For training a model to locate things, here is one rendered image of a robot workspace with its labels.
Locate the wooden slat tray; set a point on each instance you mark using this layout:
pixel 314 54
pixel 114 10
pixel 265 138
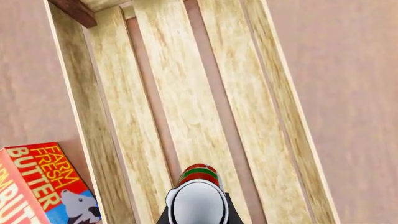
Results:
pixel 186 98

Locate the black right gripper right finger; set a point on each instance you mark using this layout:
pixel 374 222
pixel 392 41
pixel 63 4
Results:
pixel 234 212

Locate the red and green sauce tin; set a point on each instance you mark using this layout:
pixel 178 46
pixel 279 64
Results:
pixel 197 200

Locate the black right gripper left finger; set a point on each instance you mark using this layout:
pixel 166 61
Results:
pixel 163 218

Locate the red butter box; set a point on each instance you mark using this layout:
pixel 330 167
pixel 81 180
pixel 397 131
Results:
pixel 46 182

